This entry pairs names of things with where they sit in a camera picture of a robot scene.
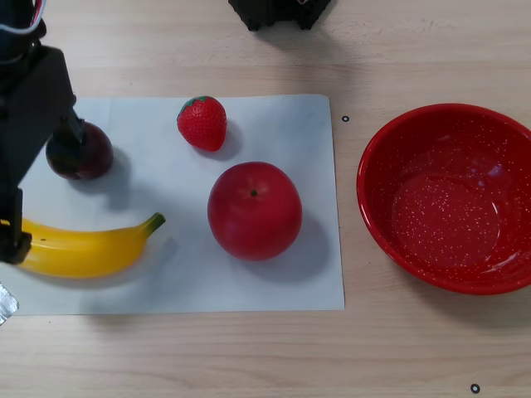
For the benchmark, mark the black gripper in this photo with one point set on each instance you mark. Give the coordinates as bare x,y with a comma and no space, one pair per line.
29,124

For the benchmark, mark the yellow plastic banana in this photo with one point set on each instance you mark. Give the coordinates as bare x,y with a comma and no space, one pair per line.
91,253

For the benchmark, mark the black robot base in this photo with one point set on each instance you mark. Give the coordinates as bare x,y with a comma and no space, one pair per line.
282,10

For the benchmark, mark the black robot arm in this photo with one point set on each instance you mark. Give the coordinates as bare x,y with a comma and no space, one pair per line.
12,47

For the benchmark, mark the red speckled enamel bowl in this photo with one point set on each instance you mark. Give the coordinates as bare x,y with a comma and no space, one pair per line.
448,215

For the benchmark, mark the dark purple plastic plum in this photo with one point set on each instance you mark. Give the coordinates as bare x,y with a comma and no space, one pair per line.
97,159

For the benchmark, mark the silver tape piece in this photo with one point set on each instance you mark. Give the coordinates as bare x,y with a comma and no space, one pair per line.
6,304

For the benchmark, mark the red plastic strawberry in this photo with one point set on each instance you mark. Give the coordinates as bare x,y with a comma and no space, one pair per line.
203,124

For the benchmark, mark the white paper sheet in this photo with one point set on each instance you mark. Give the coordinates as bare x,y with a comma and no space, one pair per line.
186,286

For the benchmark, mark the red plastic apple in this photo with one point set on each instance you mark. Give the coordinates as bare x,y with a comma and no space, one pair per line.
255,215

